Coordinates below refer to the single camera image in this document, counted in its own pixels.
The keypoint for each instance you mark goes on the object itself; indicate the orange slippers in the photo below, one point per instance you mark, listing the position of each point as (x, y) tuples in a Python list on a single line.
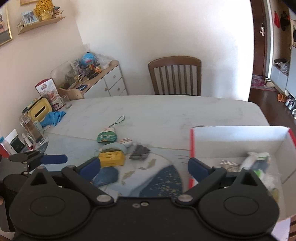
[(281, 97)]

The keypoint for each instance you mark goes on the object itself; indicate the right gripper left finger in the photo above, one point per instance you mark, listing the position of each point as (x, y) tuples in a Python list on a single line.
[(81, 177)]

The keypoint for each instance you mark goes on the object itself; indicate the framed wall picture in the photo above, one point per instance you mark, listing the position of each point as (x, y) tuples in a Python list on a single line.
[(5, 31)]

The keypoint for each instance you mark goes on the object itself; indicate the light green flat case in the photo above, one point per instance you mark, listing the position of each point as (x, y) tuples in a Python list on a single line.
[(112, 147)]

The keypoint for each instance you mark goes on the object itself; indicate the dark brown door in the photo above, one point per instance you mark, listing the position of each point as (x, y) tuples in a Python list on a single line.
[(262, 37)]

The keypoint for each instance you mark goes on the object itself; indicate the red white snack bag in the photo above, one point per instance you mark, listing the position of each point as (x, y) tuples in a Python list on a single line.
[(47, 88)]

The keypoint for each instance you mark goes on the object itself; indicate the yellow tissue box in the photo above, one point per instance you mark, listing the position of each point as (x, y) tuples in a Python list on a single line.
[(39, 109)]

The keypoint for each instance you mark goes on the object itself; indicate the white red cardboard box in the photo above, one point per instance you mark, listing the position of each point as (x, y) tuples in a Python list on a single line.
[(213, 144)]

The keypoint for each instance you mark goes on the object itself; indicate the blue globe toy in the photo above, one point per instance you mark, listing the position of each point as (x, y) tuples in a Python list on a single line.
[(88, 59)]

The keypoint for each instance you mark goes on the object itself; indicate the white drawer sideboard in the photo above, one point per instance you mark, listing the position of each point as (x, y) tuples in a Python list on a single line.
[(109, 82)]

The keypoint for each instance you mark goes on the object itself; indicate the blue cloth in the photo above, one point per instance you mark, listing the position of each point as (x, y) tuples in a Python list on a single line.
[(52, 118)]

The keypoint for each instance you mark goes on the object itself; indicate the glass cup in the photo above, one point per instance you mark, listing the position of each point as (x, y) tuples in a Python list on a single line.
[(28, 124)]

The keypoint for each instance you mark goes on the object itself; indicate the white wall cabinet unit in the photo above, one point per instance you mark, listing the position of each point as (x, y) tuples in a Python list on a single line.
[(283, 69)]

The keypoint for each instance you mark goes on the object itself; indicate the wooden wall shelf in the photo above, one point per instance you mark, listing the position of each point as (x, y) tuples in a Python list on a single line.
[(23, 27)]

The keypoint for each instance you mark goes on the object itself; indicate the yellow small box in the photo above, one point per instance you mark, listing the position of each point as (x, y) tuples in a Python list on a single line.
[(112, 159)]

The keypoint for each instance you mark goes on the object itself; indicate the dark grey mesh pouch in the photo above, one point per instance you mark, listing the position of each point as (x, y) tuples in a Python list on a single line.
[(140, 152)]

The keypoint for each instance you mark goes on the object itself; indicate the white plastic tissue bag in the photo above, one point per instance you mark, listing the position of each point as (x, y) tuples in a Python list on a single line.
[(257, 162)]

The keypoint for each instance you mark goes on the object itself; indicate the patterned doormat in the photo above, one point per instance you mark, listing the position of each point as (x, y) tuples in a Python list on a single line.
[(262, 83)]

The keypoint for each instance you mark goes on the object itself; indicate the green zongzi plush pouch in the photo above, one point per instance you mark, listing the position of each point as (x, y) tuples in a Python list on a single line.
[(108, 135)]

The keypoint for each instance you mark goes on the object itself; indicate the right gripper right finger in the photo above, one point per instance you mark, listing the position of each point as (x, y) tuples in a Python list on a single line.
[(208, 179)]

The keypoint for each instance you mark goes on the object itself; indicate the brown wooden chair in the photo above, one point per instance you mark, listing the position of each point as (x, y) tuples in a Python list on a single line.
[(176, 75)]

